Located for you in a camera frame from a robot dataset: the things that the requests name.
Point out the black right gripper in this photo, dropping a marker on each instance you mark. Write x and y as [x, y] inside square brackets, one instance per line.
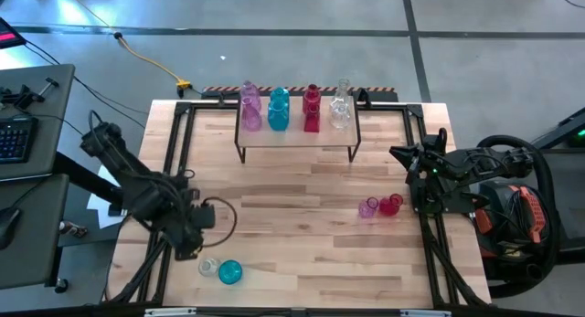
[427, 164]

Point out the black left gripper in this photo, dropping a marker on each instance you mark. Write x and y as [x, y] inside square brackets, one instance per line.
[185, 239]

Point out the small clear glass vase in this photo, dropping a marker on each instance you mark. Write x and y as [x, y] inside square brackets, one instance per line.
[209, 267]

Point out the clear round glass vase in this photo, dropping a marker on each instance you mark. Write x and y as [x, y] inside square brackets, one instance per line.
[340, 118]

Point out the clear glass cone vase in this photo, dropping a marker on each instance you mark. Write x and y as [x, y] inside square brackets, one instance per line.
[343, 86]

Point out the red flared square vase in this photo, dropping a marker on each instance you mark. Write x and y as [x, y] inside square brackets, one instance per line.
[312, 123]

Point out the wooden shelf with black frame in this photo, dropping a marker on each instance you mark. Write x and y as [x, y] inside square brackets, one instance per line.
[297, 138]

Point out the red glass bottle vase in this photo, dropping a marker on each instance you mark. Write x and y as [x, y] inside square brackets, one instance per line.
[311, 93]

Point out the teal textured square vase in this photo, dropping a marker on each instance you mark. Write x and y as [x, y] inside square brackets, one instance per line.
[278, 118]

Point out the purple glass cone vase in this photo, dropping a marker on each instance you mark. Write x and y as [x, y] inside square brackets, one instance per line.
[251, 119]

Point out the teal glass bottle vase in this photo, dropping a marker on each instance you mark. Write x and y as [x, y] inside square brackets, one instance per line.
[279, 94]

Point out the purple ribbed jar vase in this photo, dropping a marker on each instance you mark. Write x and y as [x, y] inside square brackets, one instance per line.
[249, 89]

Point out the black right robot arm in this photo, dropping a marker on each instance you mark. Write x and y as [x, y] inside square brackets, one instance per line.
[480, 164]

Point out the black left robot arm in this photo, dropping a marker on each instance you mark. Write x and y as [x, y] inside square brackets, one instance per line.
[137, 189]

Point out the red bulbous glass vase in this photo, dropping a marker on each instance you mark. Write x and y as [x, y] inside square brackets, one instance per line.
[388, 207]

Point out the teal round glass vase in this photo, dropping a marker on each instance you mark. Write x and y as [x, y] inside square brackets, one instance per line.
[230, 272]

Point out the purple bulbous glass vase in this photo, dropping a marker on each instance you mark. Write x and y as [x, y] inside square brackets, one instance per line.
[366, 210]

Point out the white paper sheet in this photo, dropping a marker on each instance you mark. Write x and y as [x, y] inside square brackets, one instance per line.
[103, 218]

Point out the black and orange machine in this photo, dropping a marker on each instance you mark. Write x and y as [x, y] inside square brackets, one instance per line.
[507, 207]

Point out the small dark bottle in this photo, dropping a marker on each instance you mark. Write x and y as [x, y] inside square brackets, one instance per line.
[73, 229]

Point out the black mat with hazard stripe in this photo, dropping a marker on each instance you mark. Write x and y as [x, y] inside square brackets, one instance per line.
[297, 89]

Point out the black caster wheel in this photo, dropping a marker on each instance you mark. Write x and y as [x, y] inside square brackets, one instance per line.
[60, 285]

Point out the grey desk panel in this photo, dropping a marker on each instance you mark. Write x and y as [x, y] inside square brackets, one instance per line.
[50, 139]
[32, 262]

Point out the black equipment with green light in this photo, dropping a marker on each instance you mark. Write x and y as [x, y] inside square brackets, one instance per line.
[566, 127]

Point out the black computer mouse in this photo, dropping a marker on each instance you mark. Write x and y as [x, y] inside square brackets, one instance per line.
[8, 226]

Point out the black keyboard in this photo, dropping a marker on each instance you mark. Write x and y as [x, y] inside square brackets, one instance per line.
[16, 141]

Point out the black monitor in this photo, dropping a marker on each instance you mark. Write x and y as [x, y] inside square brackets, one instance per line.
[9, 36]

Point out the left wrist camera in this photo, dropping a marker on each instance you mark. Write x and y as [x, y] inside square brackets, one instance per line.
[203, 216]

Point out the black aluminium table frame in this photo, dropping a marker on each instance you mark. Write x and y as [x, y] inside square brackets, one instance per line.
[388, 108]

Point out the silver edge bracket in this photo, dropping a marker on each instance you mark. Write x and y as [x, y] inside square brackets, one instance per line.
[425, 313]
[169, 313]

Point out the black clamp mount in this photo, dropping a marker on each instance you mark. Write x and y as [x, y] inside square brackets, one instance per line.
[20, 98]

